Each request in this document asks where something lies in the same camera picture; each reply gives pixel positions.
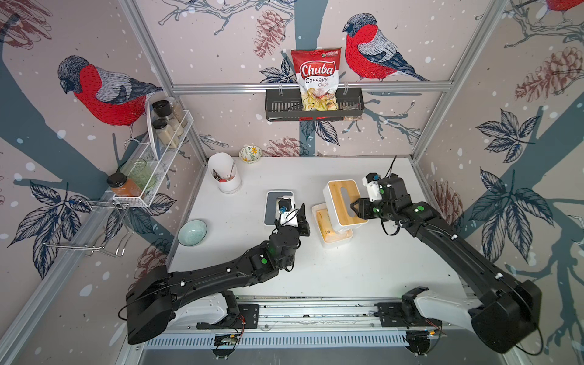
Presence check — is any white tissue box base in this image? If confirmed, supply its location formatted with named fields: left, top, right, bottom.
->
left=311, top=203, right=354, bottom=249

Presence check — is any orange yellow tissue pack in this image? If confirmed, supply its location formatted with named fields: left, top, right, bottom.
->
left=315, top=208, right=353, bottom=245

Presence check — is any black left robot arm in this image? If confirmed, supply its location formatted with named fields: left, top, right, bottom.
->
left=124, top=205, right=310, bottom=345

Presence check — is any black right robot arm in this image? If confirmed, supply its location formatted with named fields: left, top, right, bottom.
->
left=351, top=173, right=542, bottom=354

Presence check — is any floral patterned small bowl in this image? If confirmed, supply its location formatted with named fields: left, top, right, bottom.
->
left=239, top=144, right=262, bottom=164

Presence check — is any white utensil holder cup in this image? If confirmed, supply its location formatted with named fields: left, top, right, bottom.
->
left=208, top=152, right=242, bottom=194

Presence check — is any light green bowl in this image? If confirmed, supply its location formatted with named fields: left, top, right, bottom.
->
left=178, top=220, right=208, bottom=247

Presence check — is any red Chuba chips bag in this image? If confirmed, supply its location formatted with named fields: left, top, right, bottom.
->
left=291, top=48, right=342, bottom=112

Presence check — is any black lid spice jar front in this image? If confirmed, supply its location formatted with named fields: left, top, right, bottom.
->
left=152, top=119, right=179, bottom=149

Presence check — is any black lid spice jar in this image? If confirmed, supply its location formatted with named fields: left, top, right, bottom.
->
left=152, top=119, right=179, bottom=149
left=152, top=100, right=184, bottom=136

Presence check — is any green glass cup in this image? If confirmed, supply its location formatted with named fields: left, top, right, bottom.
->
left=120, top=158, right=156, bottom=191

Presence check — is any orange sauce jar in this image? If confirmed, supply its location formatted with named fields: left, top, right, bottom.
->
left=106, top=172, right=142, bottom=197

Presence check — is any black lid spice jar rear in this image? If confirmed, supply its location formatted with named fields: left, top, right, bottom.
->
left=152, top=100, right=184, bottom=136

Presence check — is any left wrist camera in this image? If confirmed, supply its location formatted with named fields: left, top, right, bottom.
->
left=278, top=208, right=299, bottom=228

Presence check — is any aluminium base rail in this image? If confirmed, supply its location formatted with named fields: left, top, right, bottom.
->
left=113, top=294, right=521, bottom=365

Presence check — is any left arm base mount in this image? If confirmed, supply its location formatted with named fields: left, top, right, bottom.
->
left=196, top=291, right=259, bottom=360

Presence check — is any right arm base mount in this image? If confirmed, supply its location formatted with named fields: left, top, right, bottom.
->
left=374, top=287, right=443, bottom=356

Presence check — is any black wire wall basket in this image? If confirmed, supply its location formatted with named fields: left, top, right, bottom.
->
left=265, top=88, right=364, bottom=122

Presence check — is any white wire wall shelf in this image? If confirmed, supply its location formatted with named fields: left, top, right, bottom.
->
left=113, top=109, right=194, bottom=208

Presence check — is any chrome wire wall rack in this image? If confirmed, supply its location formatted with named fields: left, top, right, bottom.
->
left=43, top=201, right=134, bottom=258

